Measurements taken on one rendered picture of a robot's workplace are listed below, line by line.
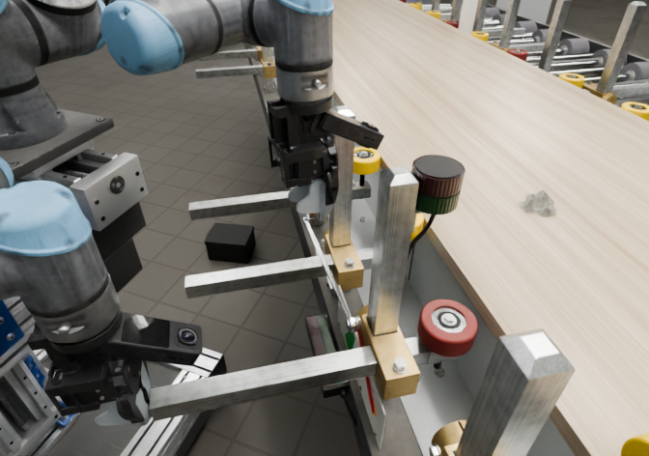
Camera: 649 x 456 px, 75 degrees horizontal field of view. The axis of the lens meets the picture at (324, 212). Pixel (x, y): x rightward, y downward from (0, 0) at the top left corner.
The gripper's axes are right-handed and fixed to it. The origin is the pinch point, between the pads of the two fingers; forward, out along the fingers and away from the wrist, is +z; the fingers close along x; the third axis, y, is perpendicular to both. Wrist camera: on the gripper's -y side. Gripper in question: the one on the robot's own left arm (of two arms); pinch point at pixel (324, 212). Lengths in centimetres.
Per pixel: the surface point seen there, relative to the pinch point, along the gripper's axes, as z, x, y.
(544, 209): 7.5, 8.1, -42.5
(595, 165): 9, -1, -68
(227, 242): 83, -106, 4
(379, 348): 10.6, 20.2, 0.9
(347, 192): 1.5, -5.8, -7.1
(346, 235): 11.5, -6.0, -7.0
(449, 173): -15.9, 20.0, -6.9
